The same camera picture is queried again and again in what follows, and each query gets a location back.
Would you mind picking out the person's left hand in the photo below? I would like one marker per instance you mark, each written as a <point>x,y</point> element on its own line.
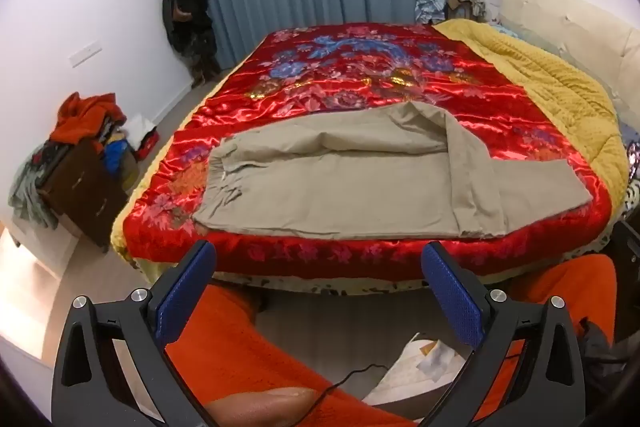
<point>260,409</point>

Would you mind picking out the yellow quilt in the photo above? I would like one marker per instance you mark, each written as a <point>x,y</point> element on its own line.
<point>550,72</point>

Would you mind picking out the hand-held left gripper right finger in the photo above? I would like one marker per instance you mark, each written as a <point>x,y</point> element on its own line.
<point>452,297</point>

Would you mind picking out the dark grey cloth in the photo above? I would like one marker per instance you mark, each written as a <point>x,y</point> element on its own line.
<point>600,347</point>

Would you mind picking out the white wall plate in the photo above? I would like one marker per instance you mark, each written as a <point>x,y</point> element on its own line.
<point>86,53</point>

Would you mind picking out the person's right leg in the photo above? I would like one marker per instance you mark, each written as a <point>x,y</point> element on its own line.
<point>565,287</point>

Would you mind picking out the blue cloth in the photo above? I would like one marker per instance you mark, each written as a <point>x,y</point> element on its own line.
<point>114,154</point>

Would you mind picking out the brown wooden cabinet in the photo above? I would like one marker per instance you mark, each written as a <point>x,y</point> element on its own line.
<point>82,192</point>

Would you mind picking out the orange trousers of operator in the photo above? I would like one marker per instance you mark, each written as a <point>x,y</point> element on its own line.
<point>240,347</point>

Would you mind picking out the cream padded headboard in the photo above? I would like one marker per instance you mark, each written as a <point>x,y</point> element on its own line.
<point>565,22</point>

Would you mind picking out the orange garment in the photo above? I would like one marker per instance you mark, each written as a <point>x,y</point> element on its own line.
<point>80,117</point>

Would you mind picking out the red floral satin blanket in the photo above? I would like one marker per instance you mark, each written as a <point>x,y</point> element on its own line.
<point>350,72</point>

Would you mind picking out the red box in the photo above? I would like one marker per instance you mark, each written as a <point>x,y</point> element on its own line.
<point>147,146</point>

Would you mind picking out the grey-green cloth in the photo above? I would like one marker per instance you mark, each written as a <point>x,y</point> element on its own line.
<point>30,187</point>

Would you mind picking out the beige pants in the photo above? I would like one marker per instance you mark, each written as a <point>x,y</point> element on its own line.
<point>350,177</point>

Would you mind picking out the cardboard box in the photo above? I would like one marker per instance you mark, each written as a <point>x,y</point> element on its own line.
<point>460,9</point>

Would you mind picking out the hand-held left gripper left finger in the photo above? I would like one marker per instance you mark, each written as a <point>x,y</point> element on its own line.
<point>182,297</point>

